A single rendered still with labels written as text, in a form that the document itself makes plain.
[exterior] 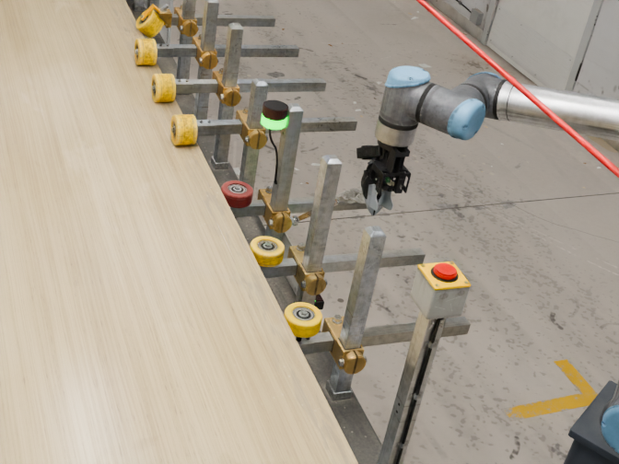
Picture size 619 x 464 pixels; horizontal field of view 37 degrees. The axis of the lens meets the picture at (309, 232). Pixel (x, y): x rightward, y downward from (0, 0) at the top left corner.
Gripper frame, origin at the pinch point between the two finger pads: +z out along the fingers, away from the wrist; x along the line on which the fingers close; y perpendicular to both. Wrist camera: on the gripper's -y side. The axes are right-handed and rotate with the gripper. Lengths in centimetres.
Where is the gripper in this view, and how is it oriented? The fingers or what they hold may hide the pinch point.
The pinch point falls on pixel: (372, 208)
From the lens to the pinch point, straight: 224.6
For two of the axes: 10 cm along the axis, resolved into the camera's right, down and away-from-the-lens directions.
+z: -1.6, 8.2, 5.4
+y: 3.6, 5.6, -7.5
